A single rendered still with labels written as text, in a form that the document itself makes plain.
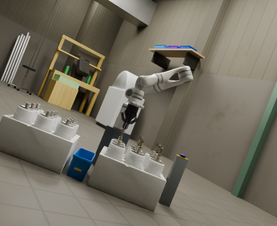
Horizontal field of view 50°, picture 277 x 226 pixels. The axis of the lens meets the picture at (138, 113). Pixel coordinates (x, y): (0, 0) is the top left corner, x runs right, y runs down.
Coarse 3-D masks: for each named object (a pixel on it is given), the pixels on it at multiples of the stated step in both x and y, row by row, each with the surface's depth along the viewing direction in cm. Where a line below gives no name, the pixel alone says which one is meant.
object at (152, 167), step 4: (148, 160) 166; (152, 160) 163; (148, 164) 164; (152, 164) 162; (156, 164) 162; (160, 164) 162; (148, 168) 163; (152, 168) 162; (156, 168) 162; (160, 168) 163; (148, 172) 162; (152, 172) 162; (156, 172) 162; (160, 172) 164
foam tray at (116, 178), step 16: (112, 160) 158; (96, 176) 157; (112, 176) 158; (128, 176) 158; (144, 176) 159; (160, 176) 166; (112, 192) 158; (128, 192) 158; (144, 192) 158; (160, 192) 159
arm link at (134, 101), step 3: (132, 96) 188; (132, 99) 187; (135, 99) 186; (138, 99) 187; (129, 102) 188; (132, 102) 182; (135, 102) 183; (138, 102) 187; (135, 105) 182; (138, 105) 183; (141, 105) 184; (141, 108) 184
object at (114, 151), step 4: (112, 144) 162; (108, 148) 164; (112, 148) 161; (116, 148) 161; (120, 148) 161; (124, 148) 164; (108, 152) 162; (112, 152) 161; (116, 152) 161; (120, 152) 162; (112, 156) 161; (116, 156) 161; (120, 156) 162; (120, 160) 164
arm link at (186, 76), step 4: (184, 72) 198; (188, 72) 198; (180, 76) 199; (184, 76) 197; (188, 76) 197; (192, 76) 199; (168, 80) 205; (180, 80) 199; (184, 80) 198; (188, 80) 198; (160, 84) 205; (164, 84) 204; (168, 84) 203; (172, 84) 203; (176, 84) 202; (180, 84) 203; (160, 88) 207; (164, 88) 206
